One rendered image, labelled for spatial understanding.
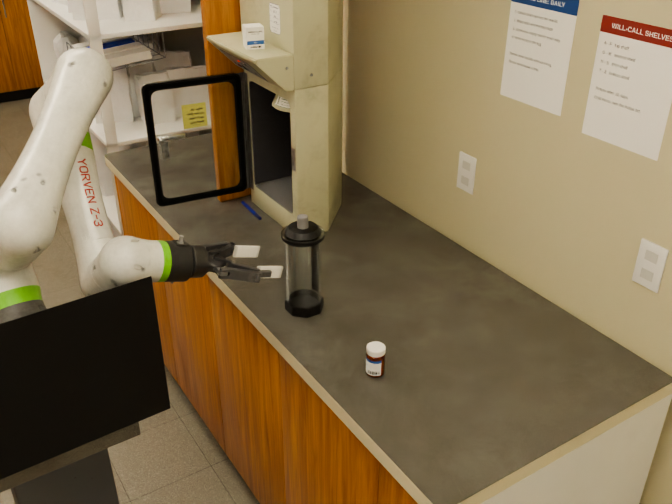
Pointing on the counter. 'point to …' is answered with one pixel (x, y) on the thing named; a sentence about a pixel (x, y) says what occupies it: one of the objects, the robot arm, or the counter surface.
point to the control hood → (259, 59)
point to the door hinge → (247, 129)
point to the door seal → (154, 139)
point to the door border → (155, 134)
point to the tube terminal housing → (308, 103)
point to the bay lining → (269, 136)
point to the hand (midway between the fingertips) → (263, 261)
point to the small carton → (253, 36)
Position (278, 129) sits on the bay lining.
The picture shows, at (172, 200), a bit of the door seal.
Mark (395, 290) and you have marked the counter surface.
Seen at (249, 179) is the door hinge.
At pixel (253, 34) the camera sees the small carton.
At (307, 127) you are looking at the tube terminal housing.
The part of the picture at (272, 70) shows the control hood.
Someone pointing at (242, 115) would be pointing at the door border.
